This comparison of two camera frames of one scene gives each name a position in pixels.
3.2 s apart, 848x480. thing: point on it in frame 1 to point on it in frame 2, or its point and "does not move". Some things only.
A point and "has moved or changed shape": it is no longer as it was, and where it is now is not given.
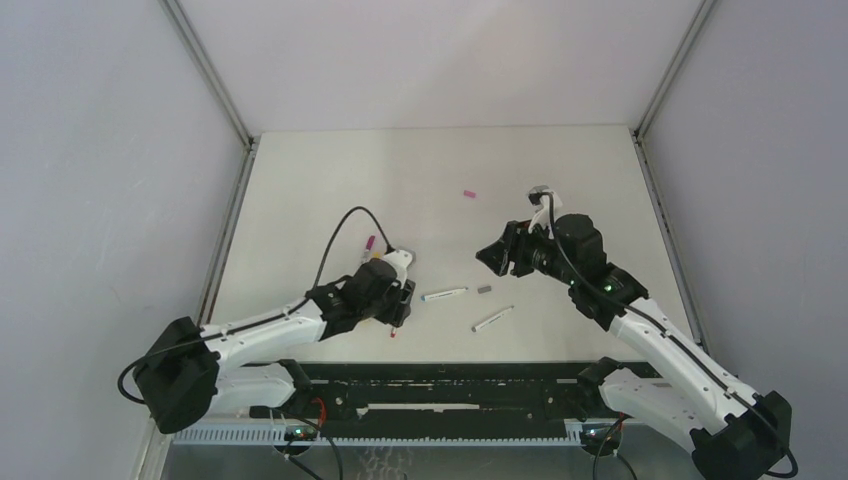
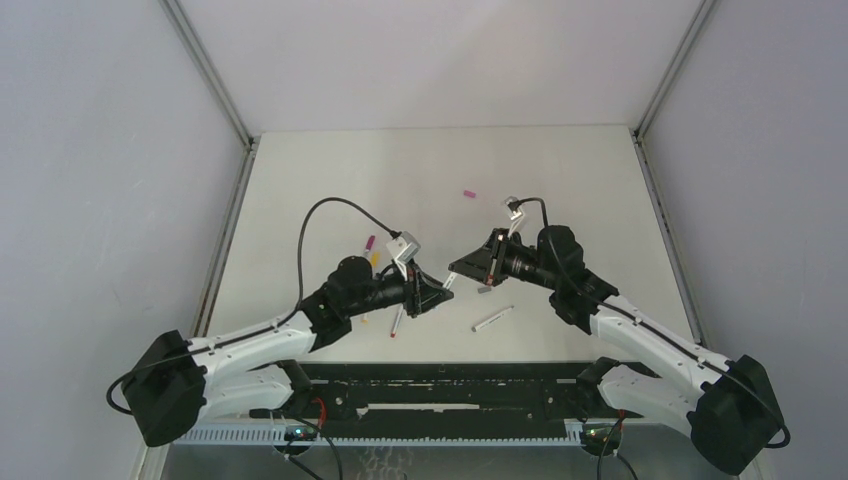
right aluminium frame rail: (636, 133) does not move
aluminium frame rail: (250, 146) does not move
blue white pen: (443, 293) has moved or changed shape
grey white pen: (473, 328) does not move
